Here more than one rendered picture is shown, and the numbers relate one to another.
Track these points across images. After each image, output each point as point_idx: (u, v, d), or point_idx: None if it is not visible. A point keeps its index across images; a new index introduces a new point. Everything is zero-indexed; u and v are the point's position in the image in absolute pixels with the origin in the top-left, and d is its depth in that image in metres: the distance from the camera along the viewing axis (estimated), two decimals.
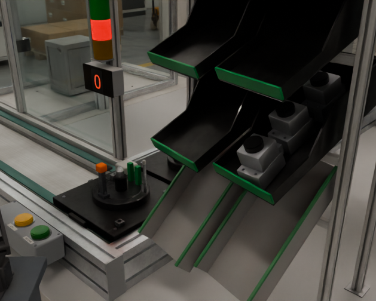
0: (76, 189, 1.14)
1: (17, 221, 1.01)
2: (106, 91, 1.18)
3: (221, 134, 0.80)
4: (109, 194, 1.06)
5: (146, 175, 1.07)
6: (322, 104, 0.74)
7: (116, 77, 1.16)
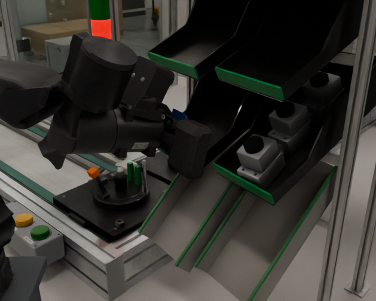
0: (76, 189, 1.14)
1: (17, 221, 1.01)
2: None
3: (221, 134, 0.80)
4: (109, 194, 1.06)
5: (146, 175, 1.07)
6: (322, 104, 0.74)
7: None
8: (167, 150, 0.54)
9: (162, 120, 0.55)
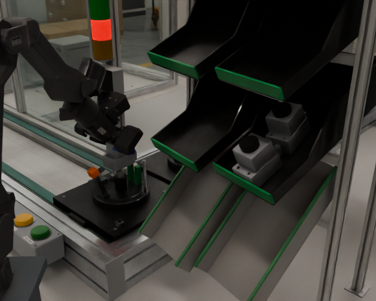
0: (76, 189, 1.14)
1: (17, 221, 1.01)
2: (106, 91, 1.18)
3: (221, 134, 0.80)
4: (109, 194, 1.06)
5: (146, 175, 1.07)
6: (287, 135, 0.71)
7: (116, 77, 1.16)
8: (106, 138, 1.00)
9: (121, 129, 0.99)
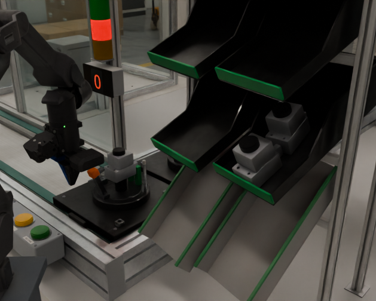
0: (76, 189, 1.14)
1: (17, 221, 1.01)
2: (106, 91, 1.18)
3: (221, 134, 0.80)
4: (109, 194, 1.06)
5: (146, 175, 1.07)
6: (287, 135, 0.71)
7: (116, 77, 1.16)
8: None
9: None
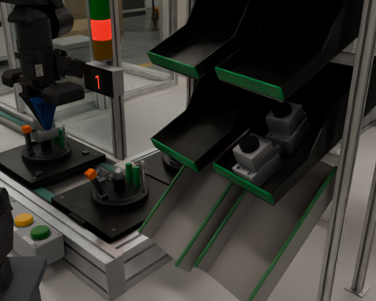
0: (11, 150, 1.35)
1: (17, 221, 1.01)
2: (106, 91, 1.18)
3: (221, 134, 0.80)
4: (34, 152, 1.27)
5: (65, 137, 1.28)
6: (287, 135, 0.71)
7: (116, 77, 1.16)
8: (43, 89, 0.77)
9: (54, 83, 0.80)
